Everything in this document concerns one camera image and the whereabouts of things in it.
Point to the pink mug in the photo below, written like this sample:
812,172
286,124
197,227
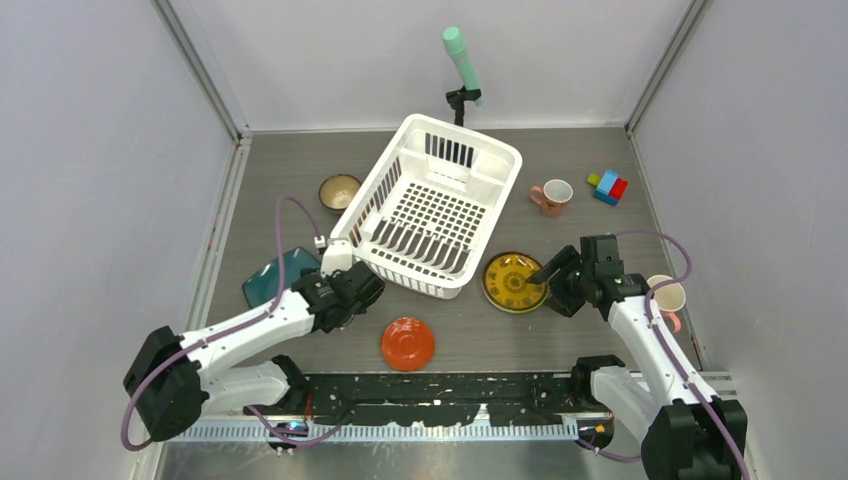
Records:
552,197

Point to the teal square plate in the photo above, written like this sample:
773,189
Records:
262,286

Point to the orange red bowl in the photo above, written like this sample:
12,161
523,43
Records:
407,344

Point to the colourful toy blocks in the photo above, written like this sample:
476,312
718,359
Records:
608,187

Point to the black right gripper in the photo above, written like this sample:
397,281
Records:
567,259

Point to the green microphone on stand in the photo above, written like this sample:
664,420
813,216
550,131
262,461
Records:
457,50

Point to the white plastic dish rack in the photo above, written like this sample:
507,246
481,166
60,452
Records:
423,216

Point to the brown ceramic bowl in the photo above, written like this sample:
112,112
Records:
337,192

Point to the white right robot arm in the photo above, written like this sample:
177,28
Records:
685,429

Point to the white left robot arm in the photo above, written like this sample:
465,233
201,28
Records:
176,379

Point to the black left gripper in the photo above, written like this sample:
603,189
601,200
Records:
332,275

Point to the yellow patterned plate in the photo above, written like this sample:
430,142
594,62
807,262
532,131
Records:
505,283

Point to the cream pink cup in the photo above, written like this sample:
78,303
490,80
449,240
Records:
670,300

